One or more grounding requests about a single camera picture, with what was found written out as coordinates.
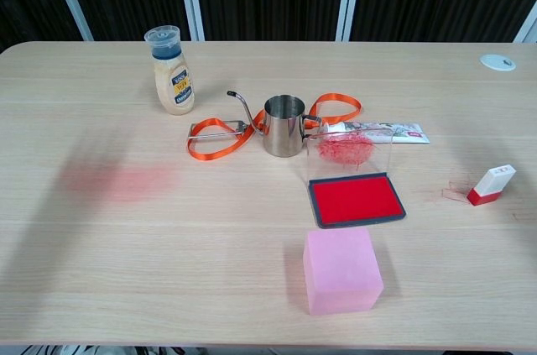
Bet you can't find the red white stamp block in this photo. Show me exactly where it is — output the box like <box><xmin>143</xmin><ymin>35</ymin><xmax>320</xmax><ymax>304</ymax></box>
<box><xmin>467</xmin><ymin>164</ymin><xmax>517</xmax><ymax>207</ymax></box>

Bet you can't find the steel gooseneck pitcher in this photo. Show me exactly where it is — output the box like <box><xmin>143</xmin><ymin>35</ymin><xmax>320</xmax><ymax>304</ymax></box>
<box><xmin>227</xmin><ymin>90</ymin><xmax>323</xmax><ymax>158</ymax></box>

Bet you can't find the clear badge holder metal clip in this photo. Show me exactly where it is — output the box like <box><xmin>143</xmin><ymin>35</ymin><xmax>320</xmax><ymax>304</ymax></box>
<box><xmin>187</xmin><ymin>119</ymin><xmax>248</xmax><ymax>141</ymax></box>

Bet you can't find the red ink pad clear lid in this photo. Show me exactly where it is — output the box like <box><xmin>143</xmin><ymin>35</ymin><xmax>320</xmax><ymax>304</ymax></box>
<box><xmin>302</xmin><ymin>127</ymin><xmax>407</xmax><ymax>230</ymax></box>

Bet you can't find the beige sauce squeeze bottle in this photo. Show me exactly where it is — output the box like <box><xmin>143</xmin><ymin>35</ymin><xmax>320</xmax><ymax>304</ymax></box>
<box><xmin>143</xmin><ymin>25</ymin><xmax>196</xmax><ymax>116</ymax></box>

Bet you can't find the white printed toothpaste tube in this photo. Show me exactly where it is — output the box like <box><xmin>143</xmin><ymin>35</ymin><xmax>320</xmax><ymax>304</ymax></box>
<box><xmin>317</xmin><ymin>121</ymin><xmax>431</xmax><ymax>145</ymax></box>

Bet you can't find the pink foam cube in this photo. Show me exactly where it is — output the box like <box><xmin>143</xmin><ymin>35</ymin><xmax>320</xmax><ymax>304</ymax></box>
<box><xmin>302</xmin><ymin>227</ymin><xmax>385</xmax><ymax>316</ymax></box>

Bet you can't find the orange lanyard strap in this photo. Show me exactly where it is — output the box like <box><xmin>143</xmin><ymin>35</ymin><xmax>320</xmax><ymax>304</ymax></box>
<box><xmin>186</xmin><ymin>92</ymin><xmax>362</xmax><ymax>162</ymax></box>

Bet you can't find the white round cable grommet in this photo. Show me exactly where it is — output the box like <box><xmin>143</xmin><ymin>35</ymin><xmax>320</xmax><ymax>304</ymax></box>
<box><xmin>479</xmin><ymin>53</ymin><xmax>517</xmax><ymax>72</ymax></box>

